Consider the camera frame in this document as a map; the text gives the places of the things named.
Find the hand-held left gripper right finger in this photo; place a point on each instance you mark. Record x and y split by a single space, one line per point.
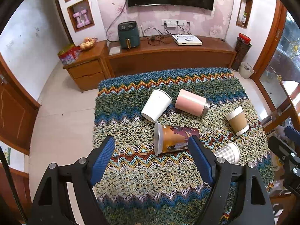
201 161

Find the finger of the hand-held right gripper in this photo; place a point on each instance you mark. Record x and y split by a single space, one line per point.
291 132
284 151

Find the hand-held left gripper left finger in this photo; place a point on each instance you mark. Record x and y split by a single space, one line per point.
103 159

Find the orange printed cup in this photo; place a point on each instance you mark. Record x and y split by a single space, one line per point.
174 138

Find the grey checkered paper cup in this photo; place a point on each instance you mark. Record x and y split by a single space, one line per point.
227 152

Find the brown sleeved paper cup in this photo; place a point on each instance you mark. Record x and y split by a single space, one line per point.
237 121

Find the white paper cup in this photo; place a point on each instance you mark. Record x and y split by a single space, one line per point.
155 105

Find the wooden chair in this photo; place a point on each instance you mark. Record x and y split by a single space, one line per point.
290 93

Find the zigzag knitted blanket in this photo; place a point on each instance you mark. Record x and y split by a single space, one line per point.
145 182

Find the pink steel tumbler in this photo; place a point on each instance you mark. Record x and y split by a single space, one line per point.
189 102

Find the white waste bin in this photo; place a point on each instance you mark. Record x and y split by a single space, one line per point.
246 71

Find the wooden drawer cabinet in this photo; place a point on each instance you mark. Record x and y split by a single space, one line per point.
88 70

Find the wooden door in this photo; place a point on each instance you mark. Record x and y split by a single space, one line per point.
14 112

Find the long wooden television cabinet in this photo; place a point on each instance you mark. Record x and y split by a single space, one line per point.
168 58

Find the white paper sheet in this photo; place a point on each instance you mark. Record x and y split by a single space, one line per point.
114 50

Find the red patterned tin box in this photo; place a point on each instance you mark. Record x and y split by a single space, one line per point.
68 55

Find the bowl of fruit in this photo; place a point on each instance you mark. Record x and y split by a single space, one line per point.
87 44

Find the white set-top box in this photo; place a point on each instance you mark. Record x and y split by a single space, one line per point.
187 41

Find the small bottle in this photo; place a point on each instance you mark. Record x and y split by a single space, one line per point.
244 18

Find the dark green air fryer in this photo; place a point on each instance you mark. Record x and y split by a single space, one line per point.
128 34

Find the pink dumbbell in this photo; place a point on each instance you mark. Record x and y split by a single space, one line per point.
86 16
78 20

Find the white wall socket strip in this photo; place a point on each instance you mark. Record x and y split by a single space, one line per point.
172 24

